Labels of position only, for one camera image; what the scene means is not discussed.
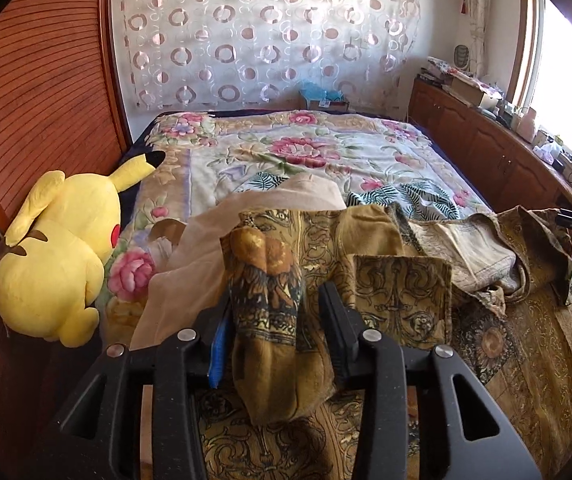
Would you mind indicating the wooden-framed window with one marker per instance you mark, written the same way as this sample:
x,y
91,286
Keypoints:
x,y
560,75

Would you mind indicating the white plastic bag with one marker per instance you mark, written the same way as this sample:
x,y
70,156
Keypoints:
x,y
551,152

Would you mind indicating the wooden louvered wardrobe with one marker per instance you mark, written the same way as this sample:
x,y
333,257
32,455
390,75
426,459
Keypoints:
x,y
41,85

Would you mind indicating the beige cloth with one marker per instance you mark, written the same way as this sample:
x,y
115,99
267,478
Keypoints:
x,y
186,280

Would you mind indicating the golden patterned garment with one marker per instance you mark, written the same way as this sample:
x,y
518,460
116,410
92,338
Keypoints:
x,y
515,360

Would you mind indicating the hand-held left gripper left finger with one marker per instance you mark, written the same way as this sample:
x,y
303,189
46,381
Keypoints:
x,y
221,342

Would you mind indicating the circle-patterned sheer curtain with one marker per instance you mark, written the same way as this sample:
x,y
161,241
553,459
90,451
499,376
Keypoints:
x,y
266,35

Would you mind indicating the floral blanket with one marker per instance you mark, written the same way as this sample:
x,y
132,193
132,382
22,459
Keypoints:
x,y
266,152

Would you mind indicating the cardboard box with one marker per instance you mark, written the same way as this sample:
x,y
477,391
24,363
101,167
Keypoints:
x,y
470,91

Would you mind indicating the wooden cabinet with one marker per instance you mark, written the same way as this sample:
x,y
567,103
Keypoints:
x,y
490,160

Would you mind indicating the yellow plush toy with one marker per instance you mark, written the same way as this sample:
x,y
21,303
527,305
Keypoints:
x,y
61,260

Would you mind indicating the blue box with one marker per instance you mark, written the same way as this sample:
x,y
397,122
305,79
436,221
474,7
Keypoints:
x,y
323,95

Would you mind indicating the grey oval fan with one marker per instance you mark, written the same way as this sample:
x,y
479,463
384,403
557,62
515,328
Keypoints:
x,y
461,56

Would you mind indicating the white plastic jug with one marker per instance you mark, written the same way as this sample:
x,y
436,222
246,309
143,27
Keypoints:
x,y
528,125

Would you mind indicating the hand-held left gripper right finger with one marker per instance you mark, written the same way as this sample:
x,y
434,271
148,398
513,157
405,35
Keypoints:
x,y
338,340

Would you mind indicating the floral-print box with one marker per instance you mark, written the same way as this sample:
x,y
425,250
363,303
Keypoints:
x,y
440,67

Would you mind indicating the white floral window curtain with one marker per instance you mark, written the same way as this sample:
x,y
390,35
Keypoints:
x,y
478,15

